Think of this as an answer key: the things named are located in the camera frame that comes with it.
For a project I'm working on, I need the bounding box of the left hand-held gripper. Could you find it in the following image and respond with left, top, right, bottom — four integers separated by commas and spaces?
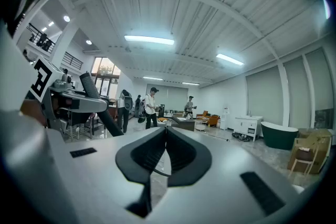
26, 56, 109, 131

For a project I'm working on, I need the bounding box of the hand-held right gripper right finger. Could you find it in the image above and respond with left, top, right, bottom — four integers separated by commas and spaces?
146, 127, 305, 224

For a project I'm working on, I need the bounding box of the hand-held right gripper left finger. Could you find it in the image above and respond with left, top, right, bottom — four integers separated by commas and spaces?
56, 127, 168, 224

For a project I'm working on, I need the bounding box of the person's left forearm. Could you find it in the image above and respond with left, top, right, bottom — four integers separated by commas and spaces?
20, 99, 47, 127

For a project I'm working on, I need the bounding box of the dark green bathtub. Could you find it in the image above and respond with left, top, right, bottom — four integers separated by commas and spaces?
260, 121, 299, 151

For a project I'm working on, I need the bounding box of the dark wooden desk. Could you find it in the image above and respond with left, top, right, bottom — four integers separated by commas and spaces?
171, 115, 196, 132

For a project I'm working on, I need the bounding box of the white round coffee table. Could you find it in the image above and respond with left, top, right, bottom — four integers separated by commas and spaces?
195, 119, 209, 132

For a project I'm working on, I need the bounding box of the large window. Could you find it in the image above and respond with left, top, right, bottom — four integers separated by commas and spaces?
90, 57, 122, 99

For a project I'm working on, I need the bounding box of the orange sofa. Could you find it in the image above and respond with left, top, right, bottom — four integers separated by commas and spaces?
196, 110, 220, 128

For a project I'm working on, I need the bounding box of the black balcony railing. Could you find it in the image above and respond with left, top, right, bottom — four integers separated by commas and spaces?
27, 23, 84, 70

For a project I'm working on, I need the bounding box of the white water dispenser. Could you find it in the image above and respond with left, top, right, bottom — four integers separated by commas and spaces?
219, 105, 230, 131

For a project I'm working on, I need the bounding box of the white vanity cabinet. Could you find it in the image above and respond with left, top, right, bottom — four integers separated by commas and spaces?
234, 115, 264, 142

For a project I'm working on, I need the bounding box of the wooden chair brown seat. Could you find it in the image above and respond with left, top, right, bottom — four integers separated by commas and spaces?
288, 138, 320, 179

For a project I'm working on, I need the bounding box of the metal wire rack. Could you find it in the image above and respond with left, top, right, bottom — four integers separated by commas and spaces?
61, 110, 94, 140

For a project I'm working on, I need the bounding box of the grey gripper camera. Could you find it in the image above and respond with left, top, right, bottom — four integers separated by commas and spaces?
53, 73, 75, 90

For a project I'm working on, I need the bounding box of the pile of black cables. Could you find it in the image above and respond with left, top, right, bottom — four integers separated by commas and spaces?
232, 132, 254, 143

